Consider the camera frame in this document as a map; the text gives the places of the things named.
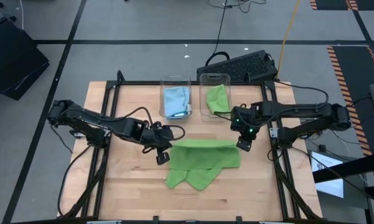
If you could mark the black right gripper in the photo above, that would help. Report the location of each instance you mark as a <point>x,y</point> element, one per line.
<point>244,124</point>

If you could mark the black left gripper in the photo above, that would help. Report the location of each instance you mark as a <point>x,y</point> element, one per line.
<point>155,135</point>

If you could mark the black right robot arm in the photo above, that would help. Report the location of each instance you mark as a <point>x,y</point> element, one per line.
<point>298,113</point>

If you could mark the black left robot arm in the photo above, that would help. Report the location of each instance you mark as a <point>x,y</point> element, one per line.
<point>90,123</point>

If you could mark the clear plastic bin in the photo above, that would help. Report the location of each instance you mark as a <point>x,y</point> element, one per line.
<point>202,93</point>
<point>161,93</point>

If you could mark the white display screen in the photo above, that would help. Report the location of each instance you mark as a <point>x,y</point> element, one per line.
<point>331,186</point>

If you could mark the black hazard-striped floor mat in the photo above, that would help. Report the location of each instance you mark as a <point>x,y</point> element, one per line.
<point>354,81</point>
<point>333,3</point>

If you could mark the black stand beam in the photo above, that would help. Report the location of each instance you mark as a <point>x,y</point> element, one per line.
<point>361,165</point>

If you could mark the black equipment case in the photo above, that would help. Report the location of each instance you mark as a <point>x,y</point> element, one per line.
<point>12,62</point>

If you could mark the black table edge bracket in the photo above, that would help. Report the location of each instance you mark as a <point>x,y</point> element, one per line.
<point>156,219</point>

